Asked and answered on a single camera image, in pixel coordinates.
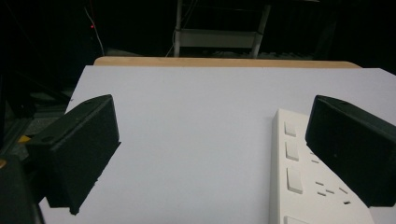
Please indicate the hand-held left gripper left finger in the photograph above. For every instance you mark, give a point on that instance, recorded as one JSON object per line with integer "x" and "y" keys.
{"x": 74, "y": 149}

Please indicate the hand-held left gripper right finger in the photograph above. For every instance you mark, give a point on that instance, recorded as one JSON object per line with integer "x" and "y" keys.
{"x": 351, "y": 146}

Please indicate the white power strip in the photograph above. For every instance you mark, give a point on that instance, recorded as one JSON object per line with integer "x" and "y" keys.
{"x": 306, "y": 183}

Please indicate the metal stand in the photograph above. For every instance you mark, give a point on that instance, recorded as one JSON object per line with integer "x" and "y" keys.
{"x": 218, "y": 34}

